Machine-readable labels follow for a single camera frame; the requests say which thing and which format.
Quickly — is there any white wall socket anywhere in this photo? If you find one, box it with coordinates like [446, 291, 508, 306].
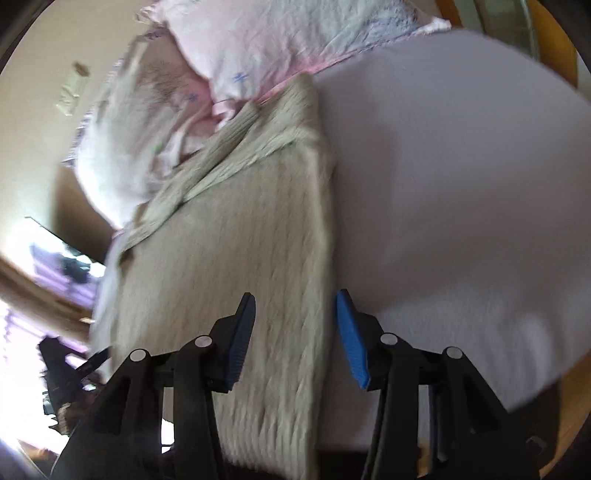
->
[56, 89, 79, 116]

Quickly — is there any pillow with tree print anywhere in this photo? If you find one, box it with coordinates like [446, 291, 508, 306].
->
[69, 28, 216, 230]

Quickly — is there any pink floral pillow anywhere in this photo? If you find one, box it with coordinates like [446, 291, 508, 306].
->
[138, 0, 451, 103]

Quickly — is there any cream cable-knit sweater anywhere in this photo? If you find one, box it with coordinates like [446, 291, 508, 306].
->
[89, 74, 335, 479]

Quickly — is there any flat screen television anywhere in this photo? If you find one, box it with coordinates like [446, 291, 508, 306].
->
[24, 217, 105, 310]

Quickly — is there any left hand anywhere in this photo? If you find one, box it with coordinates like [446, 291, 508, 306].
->
[51, 402, 89, 436]

